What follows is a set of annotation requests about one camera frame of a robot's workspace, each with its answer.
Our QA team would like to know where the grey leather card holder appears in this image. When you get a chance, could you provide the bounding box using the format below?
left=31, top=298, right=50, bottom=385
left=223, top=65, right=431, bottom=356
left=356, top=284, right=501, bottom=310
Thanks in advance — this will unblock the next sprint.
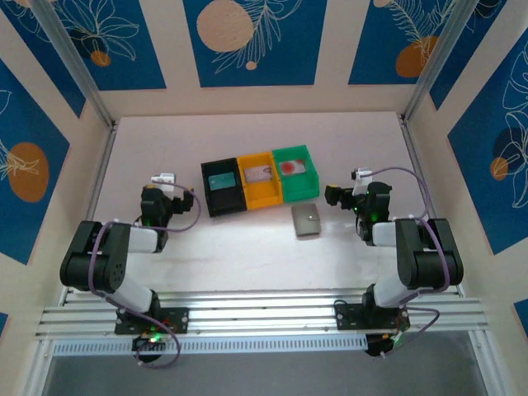
left=290, top=202, right=323, bottom=239

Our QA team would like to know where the teal VIP card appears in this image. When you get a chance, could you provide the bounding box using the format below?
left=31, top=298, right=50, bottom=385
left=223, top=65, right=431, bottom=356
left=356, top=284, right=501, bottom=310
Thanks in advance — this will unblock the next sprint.
left=208, top=172, right=237, bottom=191

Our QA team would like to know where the white card with red circles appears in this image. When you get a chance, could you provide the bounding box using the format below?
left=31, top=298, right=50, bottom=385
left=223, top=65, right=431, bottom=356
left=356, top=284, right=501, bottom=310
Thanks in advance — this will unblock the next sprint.
left=279, top=158, right=309, bottom=177

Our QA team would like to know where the white silver VIP card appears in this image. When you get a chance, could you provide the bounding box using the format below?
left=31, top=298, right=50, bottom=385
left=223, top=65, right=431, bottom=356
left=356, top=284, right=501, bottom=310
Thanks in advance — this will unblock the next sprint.
left=243, top=165, right=274, bottom=183

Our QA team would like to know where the green plastic bin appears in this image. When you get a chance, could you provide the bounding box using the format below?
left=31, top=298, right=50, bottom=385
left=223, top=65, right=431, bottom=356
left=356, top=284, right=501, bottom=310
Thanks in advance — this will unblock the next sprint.
left=271, top=144, right=322, bottom=204

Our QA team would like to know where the black plastic bin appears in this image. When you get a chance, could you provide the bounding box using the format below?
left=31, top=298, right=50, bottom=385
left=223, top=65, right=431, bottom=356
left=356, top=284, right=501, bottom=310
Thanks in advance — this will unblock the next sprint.
left=200, top=158, right=248, bottom=219

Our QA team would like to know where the yellow plastic bin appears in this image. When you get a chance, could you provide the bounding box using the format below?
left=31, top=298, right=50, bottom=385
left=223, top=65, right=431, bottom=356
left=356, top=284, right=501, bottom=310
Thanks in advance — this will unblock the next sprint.
left=237, top=151, right=285, bottom=212

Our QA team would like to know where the black controller board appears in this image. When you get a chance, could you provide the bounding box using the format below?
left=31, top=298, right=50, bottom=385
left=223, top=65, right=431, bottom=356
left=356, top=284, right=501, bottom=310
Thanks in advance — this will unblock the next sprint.
left=131, top=333, right=168, bottom=364
left=365, top=333, right=403, bottom=359

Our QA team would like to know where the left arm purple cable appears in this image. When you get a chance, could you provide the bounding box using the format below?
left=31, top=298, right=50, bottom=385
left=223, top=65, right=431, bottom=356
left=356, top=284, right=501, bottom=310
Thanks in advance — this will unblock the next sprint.
left=88, top=183, right=203, bottom=370

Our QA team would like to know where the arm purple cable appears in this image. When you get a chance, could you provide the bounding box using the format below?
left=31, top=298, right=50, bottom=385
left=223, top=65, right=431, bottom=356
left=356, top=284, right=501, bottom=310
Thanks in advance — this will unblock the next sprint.
left=88, top=183, right=203, bottom=370
left=369, top=166, right=451, bottom=360

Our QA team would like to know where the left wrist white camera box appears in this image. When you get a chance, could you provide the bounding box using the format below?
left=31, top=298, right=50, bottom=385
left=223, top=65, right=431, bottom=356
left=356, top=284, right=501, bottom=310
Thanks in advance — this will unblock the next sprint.
left=150, top=172, right=177, bottom=194

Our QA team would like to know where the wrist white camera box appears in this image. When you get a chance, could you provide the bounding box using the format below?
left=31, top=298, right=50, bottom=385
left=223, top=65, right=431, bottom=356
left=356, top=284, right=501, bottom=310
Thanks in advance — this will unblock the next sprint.
left=349, top=167, right=375, bottom=195
left=150, top=172, right=177, bottom=194

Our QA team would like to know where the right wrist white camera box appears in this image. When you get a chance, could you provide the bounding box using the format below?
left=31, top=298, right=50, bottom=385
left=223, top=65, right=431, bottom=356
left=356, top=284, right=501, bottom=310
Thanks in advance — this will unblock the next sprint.
left=349, top=167, right=375, bottom=195

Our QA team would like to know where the aluminium side rail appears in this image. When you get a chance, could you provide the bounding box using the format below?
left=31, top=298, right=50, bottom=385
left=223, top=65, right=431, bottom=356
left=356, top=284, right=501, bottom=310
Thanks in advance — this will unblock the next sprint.
left=398, top=117, right=465, bottom=298
left=61, top=123, right=120, bottom=306

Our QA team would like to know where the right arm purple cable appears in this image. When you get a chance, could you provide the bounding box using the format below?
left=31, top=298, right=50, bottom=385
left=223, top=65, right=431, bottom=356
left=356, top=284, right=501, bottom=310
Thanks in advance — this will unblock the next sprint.
left=369, top=166, right=451, bottom=360

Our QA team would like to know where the blue floral wall panel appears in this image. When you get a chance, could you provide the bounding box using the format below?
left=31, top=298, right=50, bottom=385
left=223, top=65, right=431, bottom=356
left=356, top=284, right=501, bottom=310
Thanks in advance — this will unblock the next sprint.
left=53, top=0, right=167, bottom=92
left=447, top=28, right=528, bottom=256
left=0, top=59, right=71, bottom=266
left=428, top=0, right=528, bottom=111
left=348, top=0, right=459, bottom=86
left=0, top=0, right=87, bottom=120
left=183, top=0, right=328, bottom=88

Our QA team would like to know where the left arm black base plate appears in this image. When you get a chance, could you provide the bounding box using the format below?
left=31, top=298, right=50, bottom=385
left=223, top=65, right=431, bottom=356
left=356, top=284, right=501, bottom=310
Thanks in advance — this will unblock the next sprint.
left=114, top=307, right=191, bottom=336

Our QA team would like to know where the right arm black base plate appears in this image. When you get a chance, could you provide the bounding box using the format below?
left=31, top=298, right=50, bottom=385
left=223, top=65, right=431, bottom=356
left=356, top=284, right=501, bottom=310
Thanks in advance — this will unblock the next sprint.
left=333, top=303, right=412, bottom=332

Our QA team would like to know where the aluminium mounting rail frame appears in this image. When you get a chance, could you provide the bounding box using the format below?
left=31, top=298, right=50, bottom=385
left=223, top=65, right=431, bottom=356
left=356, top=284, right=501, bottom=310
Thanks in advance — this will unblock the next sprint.
left=35, top=288, right=492, bottom=339

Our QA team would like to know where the aluminium corner post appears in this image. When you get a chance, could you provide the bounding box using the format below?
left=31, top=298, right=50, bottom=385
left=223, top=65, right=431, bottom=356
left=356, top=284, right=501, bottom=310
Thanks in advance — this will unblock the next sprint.
left=31, top=0, right=119, bottom=129
left=402, top=0, right=482, bottom=125

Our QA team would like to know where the white slotted cable duct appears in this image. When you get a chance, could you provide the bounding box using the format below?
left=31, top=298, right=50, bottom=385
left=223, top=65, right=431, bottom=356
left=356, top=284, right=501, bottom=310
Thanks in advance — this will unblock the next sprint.
left=52, top=336, right=368, bottom=356

